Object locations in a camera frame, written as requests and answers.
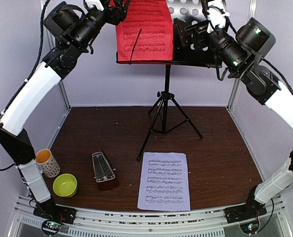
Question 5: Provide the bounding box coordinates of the red sheet music page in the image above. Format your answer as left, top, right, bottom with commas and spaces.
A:
116, 0, 173, 63

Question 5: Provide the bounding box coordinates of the black perforated music stand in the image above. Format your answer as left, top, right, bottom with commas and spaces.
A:
125, 0, 222, 161

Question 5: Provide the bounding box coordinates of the white sheet music page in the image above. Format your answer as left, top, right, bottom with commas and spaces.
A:
137, 152, 191, 211

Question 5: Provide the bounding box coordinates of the brown wooden metronome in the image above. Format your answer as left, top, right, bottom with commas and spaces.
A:
92, 148, 119, 192

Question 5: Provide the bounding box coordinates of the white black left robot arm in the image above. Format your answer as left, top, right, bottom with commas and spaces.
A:
0, 0, 129, 219

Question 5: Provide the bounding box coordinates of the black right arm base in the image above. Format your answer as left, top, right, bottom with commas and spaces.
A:
224, 199, 267, 224

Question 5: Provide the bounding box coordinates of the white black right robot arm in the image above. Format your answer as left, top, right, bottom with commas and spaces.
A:
173, 17, 293, 218

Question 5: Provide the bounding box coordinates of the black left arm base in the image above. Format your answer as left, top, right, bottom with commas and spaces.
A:
33, 202, 77, 224

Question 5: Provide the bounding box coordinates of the patterned mug yellow inside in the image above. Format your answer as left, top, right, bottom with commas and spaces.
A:
36, 149, 61, 178

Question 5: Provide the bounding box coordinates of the lime green bowl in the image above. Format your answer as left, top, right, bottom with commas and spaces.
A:
52, 173, 78, 198

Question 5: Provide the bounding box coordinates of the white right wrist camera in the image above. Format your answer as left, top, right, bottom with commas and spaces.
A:
201, 0, 230, 34

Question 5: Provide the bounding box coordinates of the right aluminium frame post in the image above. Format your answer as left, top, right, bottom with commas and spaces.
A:
228, 0, 258, 113

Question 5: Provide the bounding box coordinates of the aluminium frame post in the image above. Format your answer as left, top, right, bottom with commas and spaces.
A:
228, 0, 258, 113
40, 0, 71, 112

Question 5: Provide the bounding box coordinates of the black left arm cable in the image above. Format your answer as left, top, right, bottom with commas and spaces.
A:
0, 0, 50, 171

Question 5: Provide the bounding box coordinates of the left aluminium frame post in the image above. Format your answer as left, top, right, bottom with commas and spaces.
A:
40, 0, 71, 112

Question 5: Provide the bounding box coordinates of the aluminium front rail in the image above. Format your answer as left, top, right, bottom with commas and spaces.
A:
6, 196, 293, 237

